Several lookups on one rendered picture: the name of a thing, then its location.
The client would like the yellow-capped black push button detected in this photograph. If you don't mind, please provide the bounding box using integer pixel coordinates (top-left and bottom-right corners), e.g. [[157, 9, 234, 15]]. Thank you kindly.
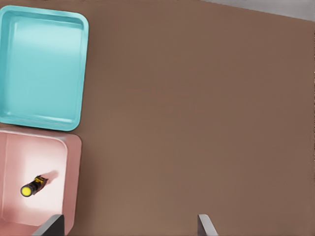
[[20, 175, 47, 198]]

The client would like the pink box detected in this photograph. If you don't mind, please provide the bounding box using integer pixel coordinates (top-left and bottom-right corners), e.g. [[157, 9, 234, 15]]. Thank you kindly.
[[0, 127, 82, 236]]

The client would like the pale blue-green tray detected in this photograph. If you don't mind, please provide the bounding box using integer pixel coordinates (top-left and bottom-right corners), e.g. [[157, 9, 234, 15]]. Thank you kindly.
[[0, 5, 90, 131]]

